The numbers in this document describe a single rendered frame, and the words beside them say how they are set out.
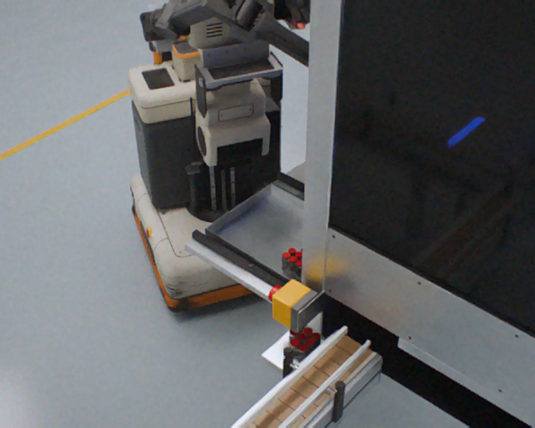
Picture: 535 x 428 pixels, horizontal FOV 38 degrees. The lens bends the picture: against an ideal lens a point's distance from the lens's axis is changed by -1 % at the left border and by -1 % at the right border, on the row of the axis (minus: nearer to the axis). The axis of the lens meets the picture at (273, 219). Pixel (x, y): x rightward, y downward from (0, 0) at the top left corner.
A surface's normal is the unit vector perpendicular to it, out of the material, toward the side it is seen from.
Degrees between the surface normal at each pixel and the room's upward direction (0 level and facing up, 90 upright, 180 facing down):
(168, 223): 0
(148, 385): 0
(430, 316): 90
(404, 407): 90
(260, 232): 0
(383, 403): 90
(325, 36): 90
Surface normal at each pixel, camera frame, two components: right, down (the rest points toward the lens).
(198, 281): 0.35, 0.60
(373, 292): -0.65, 0.48
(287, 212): 0.00, -0.77
